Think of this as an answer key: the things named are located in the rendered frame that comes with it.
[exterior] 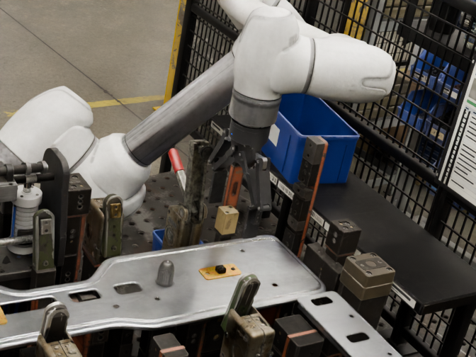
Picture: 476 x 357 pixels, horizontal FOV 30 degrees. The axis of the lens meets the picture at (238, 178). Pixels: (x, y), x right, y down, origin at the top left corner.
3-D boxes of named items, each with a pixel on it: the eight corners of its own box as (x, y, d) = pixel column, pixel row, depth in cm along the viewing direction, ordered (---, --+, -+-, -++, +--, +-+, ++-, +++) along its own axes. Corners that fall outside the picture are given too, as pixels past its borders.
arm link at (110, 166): (57, 159, 241) (113, 211, 250) (45, 188, 227) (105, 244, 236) (278, -20, 216) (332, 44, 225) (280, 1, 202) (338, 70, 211)
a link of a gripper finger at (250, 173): (254, 151, 168) (258, 149, 167) (266, 208, 166) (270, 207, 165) (236, 152, 166) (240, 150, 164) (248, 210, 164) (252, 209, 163)
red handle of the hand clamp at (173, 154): (187, 213, 184) (165, 147, 190) (183, 217, 186) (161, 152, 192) (205, 211, 186) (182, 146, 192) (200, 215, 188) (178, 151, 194)
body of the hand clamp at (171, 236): (158, 353, 200) (181, 219, 185) (145, 334, 205) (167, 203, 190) (180, 348, 203) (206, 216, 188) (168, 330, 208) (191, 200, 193)
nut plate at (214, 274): (206, 280, 176) (207, 275, 175) (197, 270, 178) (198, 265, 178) (242, 274, 180) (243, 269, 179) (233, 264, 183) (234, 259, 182)
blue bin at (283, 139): (289, 184, 213) (300, 136, 207) (243, 129, 238) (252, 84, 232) (348, 183, 220) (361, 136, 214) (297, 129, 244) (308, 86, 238)
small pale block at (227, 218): (197, 351, 203) (225, 214, 187) (190, 342, 206) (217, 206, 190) (211, 348, 205) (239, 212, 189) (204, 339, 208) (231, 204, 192)
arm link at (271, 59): (231, 98, 156) (304, 108, 158) (248, 13, 149) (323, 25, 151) (227, 76, 165) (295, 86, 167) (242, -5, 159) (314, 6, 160)
